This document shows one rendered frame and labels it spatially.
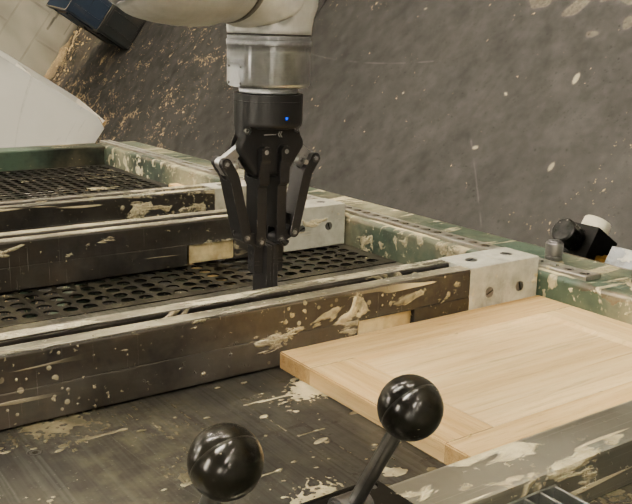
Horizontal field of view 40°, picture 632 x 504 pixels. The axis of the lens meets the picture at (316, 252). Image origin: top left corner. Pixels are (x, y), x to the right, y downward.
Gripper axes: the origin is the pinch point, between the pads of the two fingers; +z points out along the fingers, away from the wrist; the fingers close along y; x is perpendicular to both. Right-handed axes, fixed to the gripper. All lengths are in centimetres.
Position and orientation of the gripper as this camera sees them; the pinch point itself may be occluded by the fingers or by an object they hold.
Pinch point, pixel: (265, 272)
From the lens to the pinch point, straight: 98.2
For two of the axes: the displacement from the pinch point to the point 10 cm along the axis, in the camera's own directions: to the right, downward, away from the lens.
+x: 5.7, 2.2, -7.9
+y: -8.2, 1.2, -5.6
